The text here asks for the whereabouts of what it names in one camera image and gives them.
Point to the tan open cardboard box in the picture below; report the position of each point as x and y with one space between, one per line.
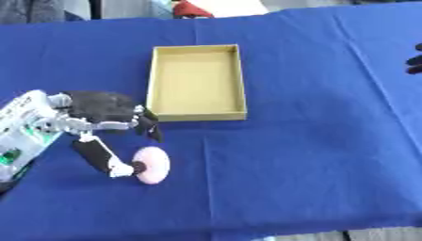
196 82

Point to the pink round soft toy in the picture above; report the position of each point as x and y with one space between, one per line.
152 165

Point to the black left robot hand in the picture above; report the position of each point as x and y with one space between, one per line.
101 108

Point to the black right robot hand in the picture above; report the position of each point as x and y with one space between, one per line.
415 61

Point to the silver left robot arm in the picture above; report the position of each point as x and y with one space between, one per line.
23 125

